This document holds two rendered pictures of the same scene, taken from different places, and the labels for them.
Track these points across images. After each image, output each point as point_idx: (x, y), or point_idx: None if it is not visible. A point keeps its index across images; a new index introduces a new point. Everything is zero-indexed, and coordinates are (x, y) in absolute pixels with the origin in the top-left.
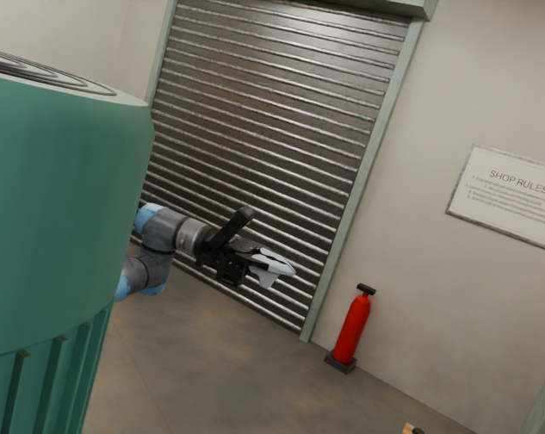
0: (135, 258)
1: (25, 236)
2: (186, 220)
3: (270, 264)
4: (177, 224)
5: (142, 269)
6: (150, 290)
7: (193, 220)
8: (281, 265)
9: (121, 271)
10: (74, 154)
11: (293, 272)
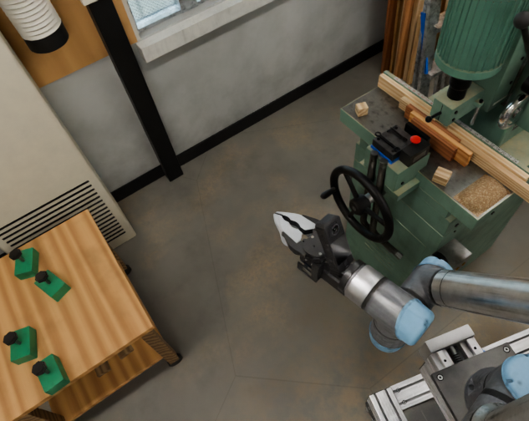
0: (416, 292)
1: None
2: (379, 280)
3: (300, 215)
4: (388, 279)
5: (406, 283)
6: None
7: (371, 277)
8: (289, 213)
9: (427, 266)
10: None
11: (277, 211)
